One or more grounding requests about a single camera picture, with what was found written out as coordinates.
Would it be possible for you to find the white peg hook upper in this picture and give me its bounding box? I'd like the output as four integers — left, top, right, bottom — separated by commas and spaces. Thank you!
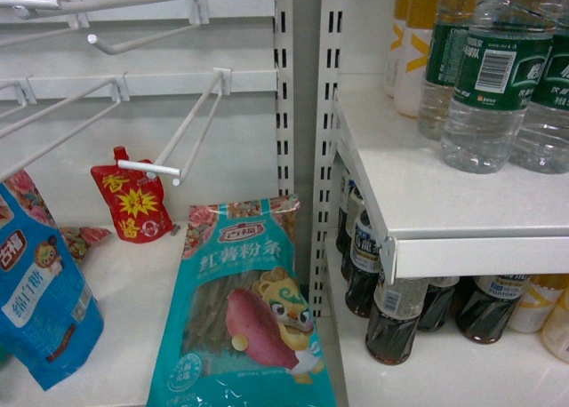
87, 0, 209, 56

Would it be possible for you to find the white peg hook centre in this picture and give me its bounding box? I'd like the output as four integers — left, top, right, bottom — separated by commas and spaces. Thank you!
116, 67, 235, 187

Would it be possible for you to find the dark tea bottle front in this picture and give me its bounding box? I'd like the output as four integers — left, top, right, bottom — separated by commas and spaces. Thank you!
365, 273, 429, 365

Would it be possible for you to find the white peg hook left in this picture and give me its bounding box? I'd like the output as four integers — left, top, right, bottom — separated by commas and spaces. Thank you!
1, 74, 133, 180

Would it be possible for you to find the blue sugar bag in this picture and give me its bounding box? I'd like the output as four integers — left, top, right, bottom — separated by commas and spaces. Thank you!
1, 182, 104, 390

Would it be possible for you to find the red sauce pouch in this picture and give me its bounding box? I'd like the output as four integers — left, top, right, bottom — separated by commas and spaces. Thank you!
91, 163, 174, 243

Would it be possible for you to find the dark tea bottle Suntory label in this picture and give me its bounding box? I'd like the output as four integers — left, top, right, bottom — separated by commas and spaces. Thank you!
455, 274, 530, 345

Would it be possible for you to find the upper white shelf board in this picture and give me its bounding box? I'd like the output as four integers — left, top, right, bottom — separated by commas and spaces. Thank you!
333, 75, 568, 280

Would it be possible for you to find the water bottle green label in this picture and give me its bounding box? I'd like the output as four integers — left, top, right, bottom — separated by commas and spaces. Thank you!
440, 0, 562, 174

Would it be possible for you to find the white slotted upright right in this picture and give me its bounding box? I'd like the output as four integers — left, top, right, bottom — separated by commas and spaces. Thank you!
309, 0, 343, 319

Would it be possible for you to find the white slotted upright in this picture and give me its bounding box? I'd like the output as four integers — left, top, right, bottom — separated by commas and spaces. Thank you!
309, 0, 343, 319
273, 0, 294, 196

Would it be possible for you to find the white peg hook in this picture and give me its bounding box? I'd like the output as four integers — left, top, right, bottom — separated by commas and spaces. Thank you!
87, 0, 209, 56
1, 74, 133, 180
116, 67, 235, 187

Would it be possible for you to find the floral packet behind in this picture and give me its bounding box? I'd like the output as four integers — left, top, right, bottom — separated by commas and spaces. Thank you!
4, 170, 111, 265

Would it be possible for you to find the teal sweet potato noodle bag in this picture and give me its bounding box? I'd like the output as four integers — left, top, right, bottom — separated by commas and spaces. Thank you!
148, 195, 336, 406

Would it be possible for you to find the white slotted upright left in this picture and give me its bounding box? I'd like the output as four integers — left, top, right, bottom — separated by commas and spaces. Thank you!
273, 0, 294, 196

